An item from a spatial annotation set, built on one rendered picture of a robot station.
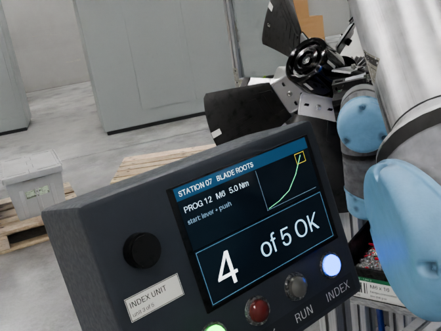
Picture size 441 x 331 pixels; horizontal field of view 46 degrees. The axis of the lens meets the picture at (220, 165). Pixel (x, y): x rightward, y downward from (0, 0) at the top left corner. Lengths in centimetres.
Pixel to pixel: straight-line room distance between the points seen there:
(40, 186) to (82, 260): 339
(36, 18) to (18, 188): 958
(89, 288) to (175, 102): 627
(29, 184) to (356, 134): 320
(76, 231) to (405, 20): 32
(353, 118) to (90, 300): 47
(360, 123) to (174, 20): 591
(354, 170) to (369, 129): 8
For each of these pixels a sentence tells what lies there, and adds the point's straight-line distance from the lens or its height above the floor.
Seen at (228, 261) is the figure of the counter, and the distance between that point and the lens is 46.
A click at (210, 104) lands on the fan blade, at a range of 144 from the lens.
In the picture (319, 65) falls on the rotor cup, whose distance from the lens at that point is 121.
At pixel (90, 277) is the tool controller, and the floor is 119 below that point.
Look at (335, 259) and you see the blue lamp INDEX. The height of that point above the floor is 112.
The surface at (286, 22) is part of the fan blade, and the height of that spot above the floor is 130.
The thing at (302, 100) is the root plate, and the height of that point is 113.
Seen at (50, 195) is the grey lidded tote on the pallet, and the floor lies 27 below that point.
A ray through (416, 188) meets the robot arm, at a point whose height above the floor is 125.
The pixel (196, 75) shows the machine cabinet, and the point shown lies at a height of 52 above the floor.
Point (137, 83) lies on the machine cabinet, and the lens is 658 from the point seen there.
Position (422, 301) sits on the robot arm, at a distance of 37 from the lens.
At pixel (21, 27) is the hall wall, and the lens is 1316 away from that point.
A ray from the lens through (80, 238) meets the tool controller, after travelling 42.
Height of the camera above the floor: 138
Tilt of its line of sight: 17 degrees down
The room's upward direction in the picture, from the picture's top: 9 degrees counter-clockwise
